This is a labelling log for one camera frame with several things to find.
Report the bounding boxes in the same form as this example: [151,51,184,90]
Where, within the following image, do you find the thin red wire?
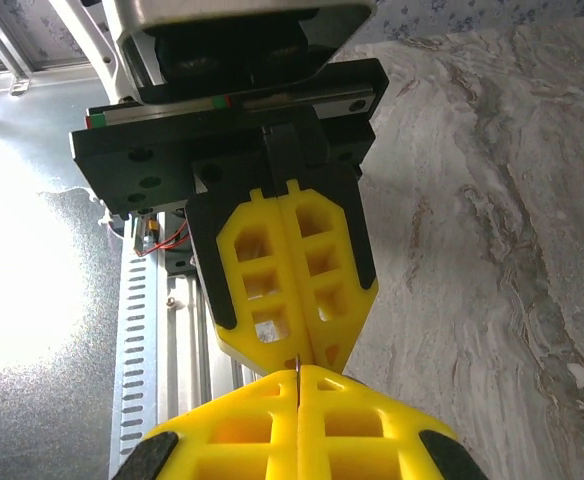
[136,219,191,259]

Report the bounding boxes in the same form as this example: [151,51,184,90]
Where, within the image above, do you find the slotted grey cable duct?
[109,214,162,480]

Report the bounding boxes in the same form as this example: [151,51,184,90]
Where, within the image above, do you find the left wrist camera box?
[79,0,378,107]

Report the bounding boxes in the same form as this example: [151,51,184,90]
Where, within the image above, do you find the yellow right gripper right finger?
[298,363,491,480]

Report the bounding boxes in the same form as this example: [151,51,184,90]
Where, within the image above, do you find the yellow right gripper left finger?
[110,368,301,480]

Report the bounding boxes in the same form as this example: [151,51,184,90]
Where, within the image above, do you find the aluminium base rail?
[156,209,243,401]

